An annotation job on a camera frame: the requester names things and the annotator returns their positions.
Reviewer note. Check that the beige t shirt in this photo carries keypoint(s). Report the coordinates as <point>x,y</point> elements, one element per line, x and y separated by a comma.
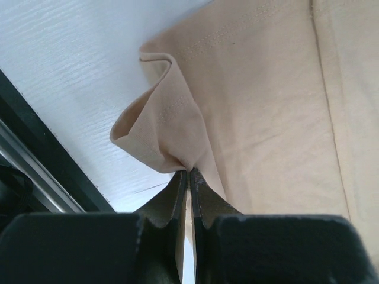
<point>276,104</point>

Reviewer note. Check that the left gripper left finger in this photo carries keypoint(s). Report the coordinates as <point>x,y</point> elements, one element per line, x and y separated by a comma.
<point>160,253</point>

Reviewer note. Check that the front aluminium rail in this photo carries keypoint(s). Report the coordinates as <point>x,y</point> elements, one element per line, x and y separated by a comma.
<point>47,190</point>

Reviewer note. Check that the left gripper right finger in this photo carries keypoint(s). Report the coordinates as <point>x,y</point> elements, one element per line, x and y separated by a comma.
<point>218,243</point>

